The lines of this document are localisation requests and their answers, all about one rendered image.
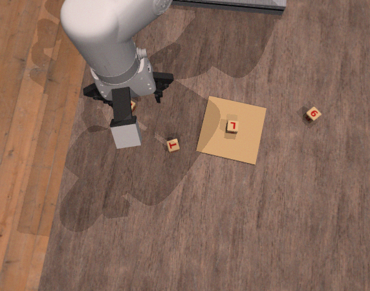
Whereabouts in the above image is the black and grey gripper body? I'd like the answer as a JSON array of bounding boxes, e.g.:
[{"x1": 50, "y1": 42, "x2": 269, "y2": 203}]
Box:
[{"x1": 91, "y1": 58, "x2": 156, "y2": 101}]

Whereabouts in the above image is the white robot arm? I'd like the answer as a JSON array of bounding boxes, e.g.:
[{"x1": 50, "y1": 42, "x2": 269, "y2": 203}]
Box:
[{"x1": 60, "y1": 0, "x2": 172, "y2": 149}]

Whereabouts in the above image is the tan flat mat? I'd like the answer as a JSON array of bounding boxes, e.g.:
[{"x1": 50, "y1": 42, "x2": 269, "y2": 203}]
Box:
[{"x1": 196, "y1": 96, "x2": 267, "y2": 165}]

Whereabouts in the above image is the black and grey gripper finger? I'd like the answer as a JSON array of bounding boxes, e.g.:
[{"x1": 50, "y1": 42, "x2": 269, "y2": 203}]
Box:
[
  {"x1": 153, "y1": 72, "x2": 174, "y2": 103},
  {"x1": 83, "y1": 83, "x2": 113, "y2": 108}
]

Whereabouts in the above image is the beige block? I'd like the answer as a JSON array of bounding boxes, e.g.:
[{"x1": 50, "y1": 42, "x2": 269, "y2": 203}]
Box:
[
  {"x1": 226, "y1": 120, "x2": 239, "y2": 134},
  {"x1": 303, "y1": 107, "x2": 321, "y2": 123},
  {"x1": 166, "y1": 139, "x2": 180, "y2": 154},
  {"x1": 131, "y1": 101, "x2": 137, "y2": 114}
]

